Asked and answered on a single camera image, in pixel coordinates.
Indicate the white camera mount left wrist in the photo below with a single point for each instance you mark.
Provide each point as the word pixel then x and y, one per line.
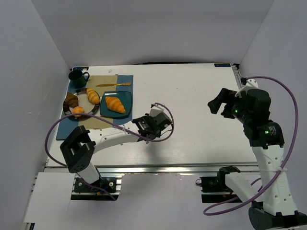
pixel 155 110

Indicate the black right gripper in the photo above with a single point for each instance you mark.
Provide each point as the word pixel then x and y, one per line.
pixel 225 105

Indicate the dark brown bread piece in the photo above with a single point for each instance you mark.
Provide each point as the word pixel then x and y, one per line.
pixel 71 100

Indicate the small orange bread roll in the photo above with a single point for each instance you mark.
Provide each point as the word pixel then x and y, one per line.
pixel 77 111

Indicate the gold butter knife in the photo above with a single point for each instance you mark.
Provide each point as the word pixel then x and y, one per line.
pixel 111 85

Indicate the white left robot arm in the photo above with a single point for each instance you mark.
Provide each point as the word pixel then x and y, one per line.
pixel 81 144

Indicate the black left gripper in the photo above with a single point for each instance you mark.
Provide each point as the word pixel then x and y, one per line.
pixel 143 123

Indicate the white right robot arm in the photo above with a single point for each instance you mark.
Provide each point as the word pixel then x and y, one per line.
pixel 274 208

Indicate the teal square plate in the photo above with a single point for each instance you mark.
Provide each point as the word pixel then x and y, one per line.
pixel 124 97

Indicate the white camera mount wrist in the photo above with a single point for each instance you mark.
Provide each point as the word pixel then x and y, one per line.
pixel 155 110
pixel 247 84

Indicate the blue label sticker right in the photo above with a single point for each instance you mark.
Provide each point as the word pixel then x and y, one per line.
pixel 222 65

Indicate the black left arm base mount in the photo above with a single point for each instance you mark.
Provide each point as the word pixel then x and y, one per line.
pixel 105 189

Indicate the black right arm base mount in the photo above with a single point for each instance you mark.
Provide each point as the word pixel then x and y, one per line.
pixel 214 189

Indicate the aluminium table edge rail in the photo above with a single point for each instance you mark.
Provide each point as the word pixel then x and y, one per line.
pixel 252 168

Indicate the large striped croissant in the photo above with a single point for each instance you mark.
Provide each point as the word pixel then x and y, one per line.
pixel 114 104

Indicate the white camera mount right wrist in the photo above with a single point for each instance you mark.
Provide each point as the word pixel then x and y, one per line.
pixel 247 84

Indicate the striped bread roll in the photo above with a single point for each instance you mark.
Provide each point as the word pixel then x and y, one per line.
pixel 92 96

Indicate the dark round bread plate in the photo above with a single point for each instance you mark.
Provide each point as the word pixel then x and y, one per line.
pixel 89 108

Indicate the blue and beige placemat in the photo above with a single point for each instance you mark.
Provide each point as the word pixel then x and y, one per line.
pixel 67 126

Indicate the blue label sticker left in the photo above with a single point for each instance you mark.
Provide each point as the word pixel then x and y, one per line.
pixel 80 68

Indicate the blue label sticker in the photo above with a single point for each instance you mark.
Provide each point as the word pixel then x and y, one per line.
pixel 222 65
pixel 80 68

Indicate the dark green mug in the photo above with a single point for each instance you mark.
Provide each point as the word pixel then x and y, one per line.
pixel 78 78

